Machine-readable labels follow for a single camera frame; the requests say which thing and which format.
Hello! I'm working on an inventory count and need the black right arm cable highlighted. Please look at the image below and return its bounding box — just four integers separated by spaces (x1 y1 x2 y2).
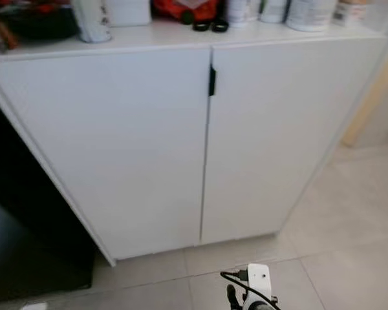
221 271 282 310

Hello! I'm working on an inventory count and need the slim white bottle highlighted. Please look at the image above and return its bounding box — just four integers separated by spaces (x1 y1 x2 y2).
259 0 290 25

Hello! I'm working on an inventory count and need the white cabinet door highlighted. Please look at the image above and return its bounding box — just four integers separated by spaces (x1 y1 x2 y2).
0 46 213 260
200 37 387 245

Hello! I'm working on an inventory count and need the red and black bag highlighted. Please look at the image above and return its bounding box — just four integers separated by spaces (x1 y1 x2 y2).
0 0 80 52

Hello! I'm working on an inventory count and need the white square container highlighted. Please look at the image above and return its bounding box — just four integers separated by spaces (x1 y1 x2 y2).
105 0 153 28

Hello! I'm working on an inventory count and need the jar with orange label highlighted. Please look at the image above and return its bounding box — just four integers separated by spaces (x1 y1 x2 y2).
333 0 372 28

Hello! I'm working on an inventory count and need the black fridge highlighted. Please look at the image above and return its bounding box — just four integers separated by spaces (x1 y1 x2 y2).
0 90 94 304

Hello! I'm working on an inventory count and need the large white jar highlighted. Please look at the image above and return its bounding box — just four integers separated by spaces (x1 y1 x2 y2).
286 0 338 33

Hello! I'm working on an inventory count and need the white cabinet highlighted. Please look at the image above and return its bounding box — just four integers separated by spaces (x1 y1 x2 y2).
0 0 388 267

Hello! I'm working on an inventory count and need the black cabinet door handle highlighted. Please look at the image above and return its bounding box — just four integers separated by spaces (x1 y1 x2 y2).
209 65 217 98

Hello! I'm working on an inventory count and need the red pouch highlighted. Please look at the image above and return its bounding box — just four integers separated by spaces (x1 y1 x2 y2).
151 0 221 25

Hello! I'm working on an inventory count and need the white cylindrical can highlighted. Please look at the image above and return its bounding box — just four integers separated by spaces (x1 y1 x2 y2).
71 0 113 44

